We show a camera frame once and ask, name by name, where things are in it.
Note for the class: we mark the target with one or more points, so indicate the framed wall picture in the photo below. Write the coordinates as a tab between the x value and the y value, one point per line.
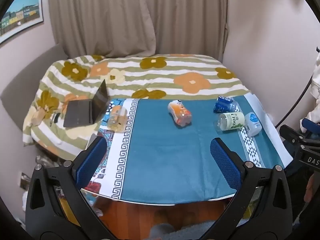
21	12

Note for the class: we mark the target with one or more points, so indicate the orange label plastic bottle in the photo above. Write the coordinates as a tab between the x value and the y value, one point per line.
180	113

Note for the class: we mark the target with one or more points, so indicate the dark grey laptop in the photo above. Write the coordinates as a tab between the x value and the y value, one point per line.
86	111

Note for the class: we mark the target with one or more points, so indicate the floral striped blanket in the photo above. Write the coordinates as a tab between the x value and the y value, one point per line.
140	77

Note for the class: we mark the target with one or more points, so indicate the white blue label bottle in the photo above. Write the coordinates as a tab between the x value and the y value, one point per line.
253	124

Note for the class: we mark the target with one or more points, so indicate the clear bottle with orange label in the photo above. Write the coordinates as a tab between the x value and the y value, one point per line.
115	117

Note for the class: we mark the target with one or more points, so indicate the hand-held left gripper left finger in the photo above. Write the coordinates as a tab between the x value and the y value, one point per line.
90	163

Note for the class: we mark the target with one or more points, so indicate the teal patterned tablecloth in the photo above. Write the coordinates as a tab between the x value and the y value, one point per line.
175	152

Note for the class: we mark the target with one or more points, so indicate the grey fluffy mat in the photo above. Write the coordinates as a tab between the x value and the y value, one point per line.
186	231

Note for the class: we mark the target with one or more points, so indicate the grey padded headboard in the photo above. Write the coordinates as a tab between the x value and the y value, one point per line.
30	80

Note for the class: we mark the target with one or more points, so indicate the beige curtain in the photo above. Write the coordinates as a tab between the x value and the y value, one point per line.
140	17

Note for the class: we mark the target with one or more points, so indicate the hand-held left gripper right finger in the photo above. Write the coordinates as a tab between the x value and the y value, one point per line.
226	166

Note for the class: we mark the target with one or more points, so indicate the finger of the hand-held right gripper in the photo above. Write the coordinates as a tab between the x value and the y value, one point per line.
310	125
290	132

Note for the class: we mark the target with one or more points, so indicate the white garment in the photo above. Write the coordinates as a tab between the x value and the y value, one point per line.
315	82

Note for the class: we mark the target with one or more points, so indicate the blue crushed bottle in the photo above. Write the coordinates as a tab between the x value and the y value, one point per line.
223	105

